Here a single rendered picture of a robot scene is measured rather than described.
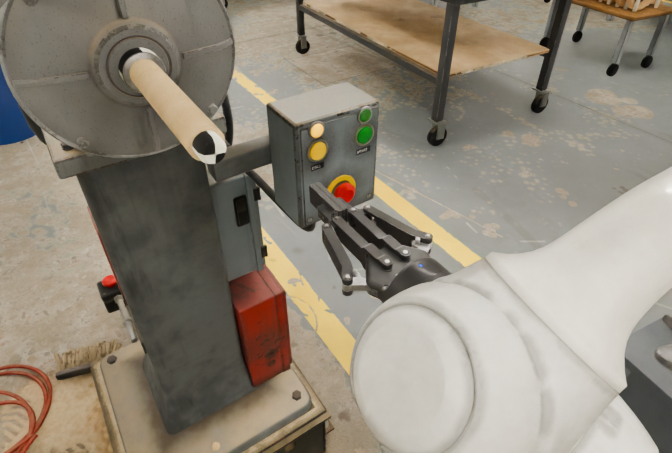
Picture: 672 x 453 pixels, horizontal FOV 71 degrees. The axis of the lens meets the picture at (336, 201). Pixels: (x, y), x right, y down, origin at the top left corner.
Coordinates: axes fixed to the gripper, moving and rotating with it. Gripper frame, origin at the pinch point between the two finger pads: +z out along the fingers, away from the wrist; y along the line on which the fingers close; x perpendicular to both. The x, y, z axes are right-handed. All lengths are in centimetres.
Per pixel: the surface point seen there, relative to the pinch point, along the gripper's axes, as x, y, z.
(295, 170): -3.2, 2.6, 13.6
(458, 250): -110, 102, 57
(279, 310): -51, 2, 27
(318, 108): 4.7, 8.7, 16.2
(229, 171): -5.6, -5.0, 22.8
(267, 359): -67, -3, 27
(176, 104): 19.9, -16.4, -1.8
